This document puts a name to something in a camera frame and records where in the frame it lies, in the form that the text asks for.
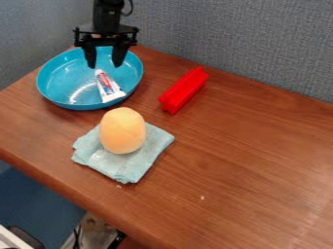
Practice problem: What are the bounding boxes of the orange egg-shaped sponge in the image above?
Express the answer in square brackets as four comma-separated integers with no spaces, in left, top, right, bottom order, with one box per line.
[99,107,146,154]

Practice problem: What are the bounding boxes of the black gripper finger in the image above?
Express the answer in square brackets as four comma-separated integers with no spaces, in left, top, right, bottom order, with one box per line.
[82,45,97,69]
[113,43,129,67]

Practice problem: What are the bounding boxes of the light blue folded cloth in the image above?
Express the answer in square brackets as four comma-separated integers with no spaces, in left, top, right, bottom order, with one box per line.
[71,124,174,184]

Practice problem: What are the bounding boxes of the red plastic block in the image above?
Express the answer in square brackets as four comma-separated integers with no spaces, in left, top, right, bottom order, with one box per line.
[159,66,209,115]

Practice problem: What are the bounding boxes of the objects under table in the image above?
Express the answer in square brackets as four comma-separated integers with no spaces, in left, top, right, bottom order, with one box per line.
[0,214,126,249]

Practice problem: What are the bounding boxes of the white toothpaste tube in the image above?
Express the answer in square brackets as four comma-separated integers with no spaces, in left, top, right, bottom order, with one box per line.
[95,69,126,103]

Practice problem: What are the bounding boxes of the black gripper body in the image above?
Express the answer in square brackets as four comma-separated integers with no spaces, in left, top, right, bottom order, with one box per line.
[72,0,139,47]

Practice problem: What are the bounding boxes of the blue plastic plate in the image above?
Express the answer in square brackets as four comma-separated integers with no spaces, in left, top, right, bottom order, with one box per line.
[36,47,145,111]

